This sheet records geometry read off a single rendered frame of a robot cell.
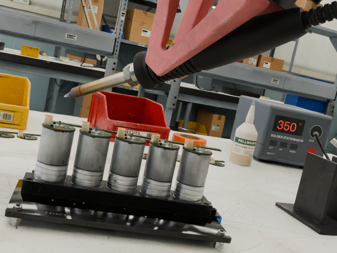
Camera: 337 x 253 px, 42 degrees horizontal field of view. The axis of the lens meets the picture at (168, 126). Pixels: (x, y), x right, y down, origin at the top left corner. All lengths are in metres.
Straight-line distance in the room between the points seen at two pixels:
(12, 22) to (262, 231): 2.30
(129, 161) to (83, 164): 0.03
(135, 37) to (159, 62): 4.26
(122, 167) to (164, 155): 0.03
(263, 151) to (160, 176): 0.40
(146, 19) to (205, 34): 4.32
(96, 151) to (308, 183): 0.24
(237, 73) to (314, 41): 3.21
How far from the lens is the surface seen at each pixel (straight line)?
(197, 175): 0.36
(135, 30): 4.53
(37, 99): 4.80
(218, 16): 0.24
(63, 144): 0.34
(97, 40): 2.67
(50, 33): 2.62
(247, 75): 3.08
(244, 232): 0.39
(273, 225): 0.43
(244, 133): 0.67
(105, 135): 0.34
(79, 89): 0.32
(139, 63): 0.28
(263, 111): 0.74
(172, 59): 0.26
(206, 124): 5.06
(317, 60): 6.22
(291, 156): 0.75
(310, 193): 0.48
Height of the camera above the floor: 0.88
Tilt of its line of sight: 8 degrees down
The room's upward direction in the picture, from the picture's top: 12 degrees clockwise
